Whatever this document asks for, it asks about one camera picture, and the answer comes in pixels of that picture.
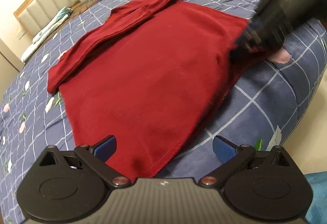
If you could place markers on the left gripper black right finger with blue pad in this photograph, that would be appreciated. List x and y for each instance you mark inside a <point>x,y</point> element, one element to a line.
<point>234,158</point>

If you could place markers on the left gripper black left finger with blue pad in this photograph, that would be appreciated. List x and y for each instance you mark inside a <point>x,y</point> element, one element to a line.
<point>95,157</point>

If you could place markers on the red long sleeve sweater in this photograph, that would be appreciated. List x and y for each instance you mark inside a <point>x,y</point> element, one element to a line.
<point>153,75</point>

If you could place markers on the blue plaid floral quilt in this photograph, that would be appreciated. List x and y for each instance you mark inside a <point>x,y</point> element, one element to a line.
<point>263,108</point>

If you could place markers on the white folded pillow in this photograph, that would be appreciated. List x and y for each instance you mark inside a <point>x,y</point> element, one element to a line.
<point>38,40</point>

